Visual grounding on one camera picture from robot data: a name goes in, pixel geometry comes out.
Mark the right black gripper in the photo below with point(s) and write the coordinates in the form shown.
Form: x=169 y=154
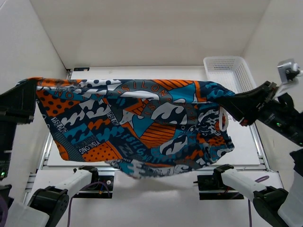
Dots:
x=244 y=104

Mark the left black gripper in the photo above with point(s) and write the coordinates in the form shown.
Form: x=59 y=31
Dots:
x=17 y=104

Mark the colourful patterned shorts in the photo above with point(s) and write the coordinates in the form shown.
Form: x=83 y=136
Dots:
x=143 y=127

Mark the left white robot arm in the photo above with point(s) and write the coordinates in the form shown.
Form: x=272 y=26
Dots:
x=46 y=206

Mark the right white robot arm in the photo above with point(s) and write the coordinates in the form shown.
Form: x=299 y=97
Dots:
x=278 y=207

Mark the white plastic basket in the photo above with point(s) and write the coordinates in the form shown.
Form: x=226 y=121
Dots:
x=231 y=72

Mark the small black label sticker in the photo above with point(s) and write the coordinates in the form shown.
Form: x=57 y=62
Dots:
x=81 y=69

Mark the right aluminium rail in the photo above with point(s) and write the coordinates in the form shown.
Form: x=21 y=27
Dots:
x=259 y=146

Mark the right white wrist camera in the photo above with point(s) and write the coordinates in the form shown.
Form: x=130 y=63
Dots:
x=289 y=71

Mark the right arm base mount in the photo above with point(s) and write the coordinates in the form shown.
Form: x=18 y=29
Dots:
x=209 y=190

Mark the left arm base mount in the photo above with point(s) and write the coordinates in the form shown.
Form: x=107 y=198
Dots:
x=103 y=190

